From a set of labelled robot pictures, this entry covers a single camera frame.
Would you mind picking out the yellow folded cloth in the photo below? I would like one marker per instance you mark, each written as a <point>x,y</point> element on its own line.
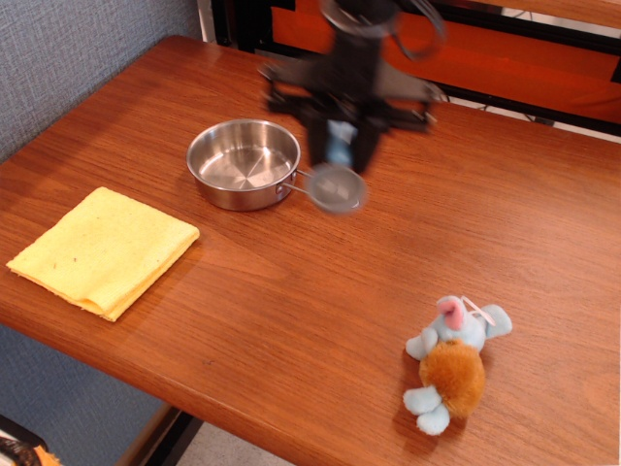
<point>105,253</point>

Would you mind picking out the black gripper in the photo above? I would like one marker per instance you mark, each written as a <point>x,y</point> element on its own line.
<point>350,83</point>

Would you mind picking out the blue orange stuffed animal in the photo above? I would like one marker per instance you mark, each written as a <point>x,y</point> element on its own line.
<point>450,366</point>

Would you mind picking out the black orange object bottom left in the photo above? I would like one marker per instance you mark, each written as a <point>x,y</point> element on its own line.
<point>28,451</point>

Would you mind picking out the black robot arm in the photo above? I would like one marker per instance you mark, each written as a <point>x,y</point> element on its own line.
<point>363,20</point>

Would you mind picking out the small steel pan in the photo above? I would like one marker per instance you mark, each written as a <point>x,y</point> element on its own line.
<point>245,165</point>

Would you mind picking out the black orange frame panel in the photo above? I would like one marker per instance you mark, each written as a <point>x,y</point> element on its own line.
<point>469,49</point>

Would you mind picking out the blue grey plastic spoon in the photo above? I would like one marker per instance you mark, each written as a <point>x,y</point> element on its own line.
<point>334,186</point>

